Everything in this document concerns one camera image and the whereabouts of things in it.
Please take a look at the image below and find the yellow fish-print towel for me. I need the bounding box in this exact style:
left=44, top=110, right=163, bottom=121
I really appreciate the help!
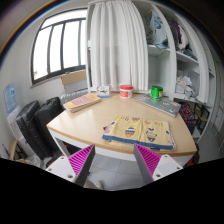
left=101, top=115, right=178, bottom=152

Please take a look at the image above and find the white shelf unit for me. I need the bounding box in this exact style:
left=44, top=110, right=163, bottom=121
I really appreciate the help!
left=142, top=2, right=215, bottom=141

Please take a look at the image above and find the small white printed box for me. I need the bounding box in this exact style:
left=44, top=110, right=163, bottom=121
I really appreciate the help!
left=95, top=85, right=111, bottom=99

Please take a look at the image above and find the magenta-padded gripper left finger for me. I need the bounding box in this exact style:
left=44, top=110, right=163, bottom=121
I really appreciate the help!
left=46, top=144, right=97, bottom=188

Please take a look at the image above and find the white jar with red lid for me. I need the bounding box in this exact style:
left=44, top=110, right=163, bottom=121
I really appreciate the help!
left=119, top=84, right=135, bottom=100

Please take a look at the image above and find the white curtain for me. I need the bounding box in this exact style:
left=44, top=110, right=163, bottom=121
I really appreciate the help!
left=89, top=0, right=150, bottom=92

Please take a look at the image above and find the brown cardboard box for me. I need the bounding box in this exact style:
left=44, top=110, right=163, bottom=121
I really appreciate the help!
left=60, top=69, right=89, bottom=95

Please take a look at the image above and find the water dispenser with blue bottle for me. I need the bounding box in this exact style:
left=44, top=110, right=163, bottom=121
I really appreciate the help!
left=2, top=82, right=22, bottom=148

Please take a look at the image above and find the multicoloured patterned bag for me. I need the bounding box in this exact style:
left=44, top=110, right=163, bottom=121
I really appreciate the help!
left=179, top=102, right=198, bottom=127

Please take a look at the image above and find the wooden stool with black frame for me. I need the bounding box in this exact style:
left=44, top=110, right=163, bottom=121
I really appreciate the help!
left=194, top=104, right=211, bottom=124

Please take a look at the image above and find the white radiator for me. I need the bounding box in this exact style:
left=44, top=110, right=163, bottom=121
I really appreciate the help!
left=59, top=88, right=90, bottom=105

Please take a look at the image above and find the green jar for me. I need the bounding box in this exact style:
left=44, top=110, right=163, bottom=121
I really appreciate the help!
left=150, top=85, right=165, bottom=101

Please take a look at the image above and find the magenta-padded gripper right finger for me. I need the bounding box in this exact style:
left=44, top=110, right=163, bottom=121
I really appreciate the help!
left=133, top=143, right=184, bottom=185

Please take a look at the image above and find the black hard suitcase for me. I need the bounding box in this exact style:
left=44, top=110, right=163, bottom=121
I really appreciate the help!
left=15, top=99, right=44, bottom=160

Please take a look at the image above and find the tan and pink book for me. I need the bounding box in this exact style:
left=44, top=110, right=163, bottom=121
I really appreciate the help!
left=62, top=92, right=103, bottom=114

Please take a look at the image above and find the black-framed window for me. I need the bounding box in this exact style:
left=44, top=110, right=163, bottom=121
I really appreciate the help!
left=30, top=8, right=89, bottom=86

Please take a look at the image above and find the black soft bag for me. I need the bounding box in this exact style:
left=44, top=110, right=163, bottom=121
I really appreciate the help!
left=34, top=96, right=66, bottom=158

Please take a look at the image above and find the grey laptop with stickers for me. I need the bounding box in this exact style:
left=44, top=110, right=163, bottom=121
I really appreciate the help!
left=132, top=94, right=182, bottom=118

